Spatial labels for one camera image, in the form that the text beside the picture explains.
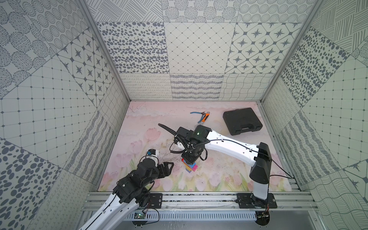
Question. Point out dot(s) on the pink floral table mat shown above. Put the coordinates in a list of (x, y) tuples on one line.
[(142, 130)]

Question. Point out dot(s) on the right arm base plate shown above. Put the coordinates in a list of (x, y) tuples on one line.
[(249, 201)]

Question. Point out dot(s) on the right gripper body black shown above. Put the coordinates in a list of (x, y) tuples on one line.
[(191, 155)]

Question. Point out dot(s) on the orange adjustable wrench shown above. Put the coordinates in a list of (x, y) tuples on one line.
[(204, 116)]

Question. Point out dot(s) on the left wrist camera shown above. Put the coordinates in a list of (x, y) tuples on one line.
[(152, 154)]

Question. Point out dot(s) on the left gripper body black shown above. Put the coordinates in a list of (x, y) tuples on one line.
[(161, 169)]

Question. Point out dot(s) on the light blue lego brick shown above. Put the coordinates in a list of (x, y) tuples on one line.
[(187, 167)]

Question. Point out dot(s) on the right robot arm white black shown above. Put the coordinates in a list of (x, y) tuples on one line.
[(193, 142)]

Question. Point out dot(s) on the black plastic tool case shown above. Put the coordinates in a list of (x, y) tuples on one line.
[(242, 120)]

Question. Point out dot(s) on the blue handled pliers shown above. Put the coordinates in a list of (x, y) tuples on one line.
[(197, 113)]

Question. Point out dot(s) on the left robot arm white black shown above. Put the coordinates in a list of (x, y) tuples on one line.
[(129, 194)]

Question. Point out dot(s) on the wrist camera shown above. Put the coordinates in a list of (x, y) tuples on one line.
[(152, 154), (178, 144)]

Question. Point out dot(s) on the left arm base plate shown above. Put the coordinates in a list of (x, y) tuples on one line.
[(152, 201)]

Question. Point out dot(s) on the aluminium rail frame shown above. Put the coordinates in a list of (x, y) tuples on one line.
[(286, 201)]

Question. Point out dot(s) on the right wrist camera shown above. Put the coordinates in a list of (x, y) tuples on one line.
[(178, 144)]

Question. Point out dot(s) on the left controller board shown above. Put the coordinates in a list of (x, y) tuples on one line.
[(139, 219)]

